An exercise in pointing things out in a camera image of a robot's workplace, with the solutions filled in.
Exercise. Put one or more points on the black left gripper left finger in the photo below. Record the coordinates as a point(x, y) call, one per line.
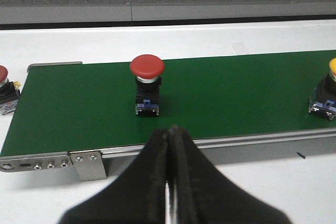
point(136, 196)

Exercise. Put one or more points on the yellow mushroom push button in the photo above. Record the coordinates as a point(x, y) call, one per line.
point(322, 100)

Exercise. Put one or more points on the red mushroom push button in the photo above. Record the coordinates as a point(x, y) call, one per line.
point(147, 70)

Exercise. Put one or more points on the aluminium conveyor frame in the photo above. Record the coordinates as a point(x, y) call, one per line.
point(89, 163)

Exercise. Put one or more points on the black push button switch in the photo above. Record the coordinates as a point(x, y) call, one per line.
point(10, 93)

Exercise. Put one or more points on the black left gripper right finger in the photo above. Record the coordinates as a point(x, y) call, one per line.
point(202, 194)

